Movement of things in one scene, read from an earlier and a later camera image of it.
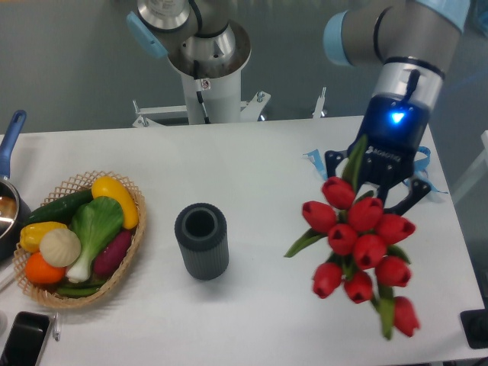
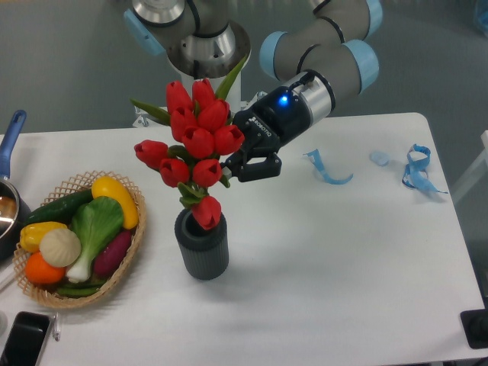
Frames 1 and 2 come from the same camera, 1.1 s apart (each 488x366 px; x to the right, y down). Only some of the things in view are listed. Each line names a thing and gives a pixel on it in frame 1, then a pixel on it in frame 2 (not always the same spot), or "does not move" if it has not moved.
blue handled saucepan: (14, 210) does not move
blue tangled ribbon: (422, 165) does not move
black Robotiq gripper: (394, 124) → (272, 122)
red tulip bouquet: (362, 239) → (198, 117)
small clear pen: (56, 329) does not move
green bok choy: (96, 223) does not move
